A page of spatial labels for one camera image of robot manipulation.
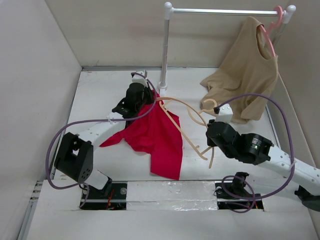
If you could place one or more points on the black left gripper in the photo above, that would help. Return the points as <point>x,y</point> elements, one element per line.
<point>149,94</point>

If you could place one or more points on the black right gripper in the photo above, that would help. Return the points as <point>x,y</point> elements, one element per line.
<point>210,141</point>

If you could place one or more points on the red t shirt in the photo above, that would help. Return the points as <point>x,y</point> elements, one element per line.
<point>155,134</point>

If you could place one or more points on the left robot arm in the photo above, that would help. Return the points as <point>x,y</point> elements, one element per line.
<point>75,156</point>

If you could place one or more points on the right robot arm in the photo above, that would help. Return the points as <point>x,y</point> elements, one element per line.
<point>254,149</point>

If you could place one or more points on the beige t shirt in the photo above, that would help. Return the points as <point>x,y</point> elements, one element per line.
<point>248,69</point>

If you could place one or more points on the white clothes rack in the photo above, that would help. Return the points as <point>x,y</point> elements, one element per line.
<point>272,33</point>

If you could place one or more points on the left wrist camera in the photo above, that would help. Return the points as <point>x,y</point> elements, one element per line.
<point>139,77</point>

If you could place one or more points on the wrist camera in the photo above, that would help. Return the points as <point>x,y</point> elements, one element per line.
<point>223,114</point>
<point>139,77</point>

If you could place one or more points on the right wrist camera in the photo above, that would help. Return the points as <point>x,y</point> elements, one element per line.
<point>223,114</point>

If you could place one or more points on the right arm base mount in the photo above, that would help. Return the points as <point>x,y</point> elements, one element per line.
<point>230,197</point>

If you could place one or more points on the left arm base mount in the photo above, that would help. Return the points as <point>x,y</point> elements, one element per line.
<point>115,200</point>

